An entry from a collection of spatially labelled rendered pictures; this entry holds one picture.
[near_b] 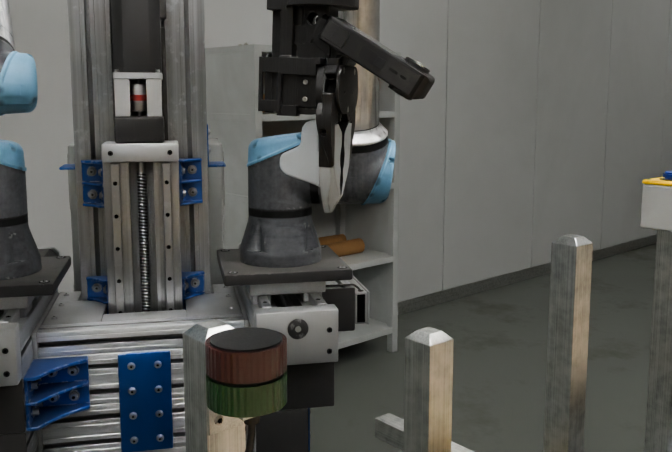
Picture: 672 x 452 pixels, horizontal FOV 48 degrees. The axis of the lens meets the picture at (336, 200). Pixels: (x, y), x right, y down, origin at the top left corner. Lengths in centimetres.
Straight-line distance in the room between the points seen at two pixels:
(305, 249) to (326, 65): 67
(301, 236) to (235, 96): 210
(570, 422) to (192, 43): 95
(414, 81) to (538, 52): 497
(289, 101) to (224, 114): 274
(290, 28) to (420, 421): 41
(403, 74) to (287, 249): 68
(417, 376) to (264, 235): 63
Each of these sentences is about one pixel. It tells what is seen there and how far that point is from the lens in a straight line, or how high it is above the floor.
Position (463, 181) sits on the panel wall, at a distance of 503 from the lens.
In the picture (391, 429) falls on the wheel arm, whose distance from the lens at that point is 117.
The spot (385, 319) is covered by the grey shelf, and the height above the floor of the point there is 15.
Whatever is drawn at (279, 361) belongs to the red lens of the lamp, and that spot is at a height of 115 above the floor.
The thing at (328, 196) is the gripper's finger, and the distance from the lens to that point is 74.
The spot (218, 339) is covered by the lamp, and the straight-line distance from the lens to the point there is 57.
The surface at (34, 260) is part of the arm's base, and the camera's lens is 139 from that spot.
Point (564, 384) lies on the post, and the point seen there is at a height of 99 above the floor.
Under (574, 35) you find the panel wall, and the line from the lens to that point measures 606.
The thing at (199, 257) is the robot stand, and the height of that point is 102.
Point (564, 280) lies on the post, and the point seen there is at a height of 112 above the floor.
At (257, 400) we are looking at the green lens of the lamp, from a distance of 56.
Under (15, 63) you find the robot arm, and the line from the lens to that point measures 100.
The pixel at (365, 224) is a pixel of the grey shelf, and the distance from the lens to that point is 410.
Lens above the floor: 134
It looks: 8 degrees down
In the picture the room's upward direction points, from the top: straight up
